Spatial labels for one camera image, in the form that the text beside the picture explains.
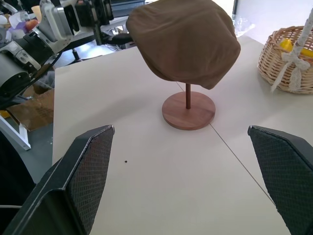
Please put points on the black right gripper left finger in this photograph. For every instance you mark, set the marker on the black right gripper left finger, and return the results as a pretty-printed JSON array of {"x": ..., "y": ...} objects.
[{"x": 88, "y": 171}]

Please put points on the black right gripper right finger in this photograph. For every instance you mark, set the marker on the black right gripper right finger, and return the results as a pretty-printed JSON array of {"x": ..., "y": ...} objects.
[{"x": 286, "y": 171}]

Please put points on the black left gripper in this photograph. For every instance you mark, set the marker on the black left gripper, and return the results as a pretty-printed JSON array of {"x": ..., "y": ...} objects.
[{"x": 89, "y": 11}]

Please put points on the brown flat cap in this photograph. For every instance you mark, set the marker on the brown flat cap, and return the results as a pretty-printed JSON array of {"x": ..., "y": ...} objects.
[{"x": 183, "y": 41}]

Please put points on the wooden hat stand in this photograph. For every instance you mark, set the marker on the wooden hat stand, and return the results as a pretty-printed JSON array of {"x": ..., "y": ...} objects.
[{"x": 188, "y": 116}]

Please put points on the red apple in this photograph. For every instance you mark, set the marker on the red apple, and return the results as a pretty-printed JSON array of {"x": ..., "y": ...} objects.
[{"x": 31, "y": 24}]

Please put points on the brown cardboard box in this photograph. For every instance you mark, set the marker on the brown cardboard box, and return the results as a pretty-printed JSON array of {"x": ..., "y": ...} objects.
[{"x": 36, "y": 110}]

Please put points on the wicker basket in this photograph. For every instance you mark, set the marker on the wicker basket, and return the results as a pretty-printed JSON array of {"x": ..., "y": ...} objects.
[{"x": 271, "y": 66}]

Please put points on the white lace ribbon bow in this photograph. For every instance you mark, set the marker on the white lace ribbon bow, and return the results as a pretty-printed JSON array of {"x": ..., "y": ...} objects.
[{"x": 294, "y": 62}]

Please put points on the yellow toy in basket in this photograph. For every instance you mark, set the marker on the yellow toy in basket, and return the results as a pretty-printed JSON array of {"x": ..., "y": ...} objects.
[{"x": 286, "y": 45}]

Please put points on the clear plastic bag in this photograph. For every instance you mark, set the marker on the clear plastic bag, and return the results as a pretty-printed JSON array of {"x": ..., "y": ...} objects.
[{"x": 242, "y": 23}]

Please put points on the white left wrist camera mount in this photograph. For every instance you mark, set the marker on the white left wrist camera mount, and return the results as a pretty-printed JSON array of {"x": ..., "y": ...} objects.
[{"x": 55, "y": 22}]

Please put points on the white furniture frame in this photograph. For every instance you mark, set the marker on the white furniture frame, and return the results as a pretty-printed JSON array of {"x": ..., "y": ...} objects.
[{"x": 17, "y": 132}]

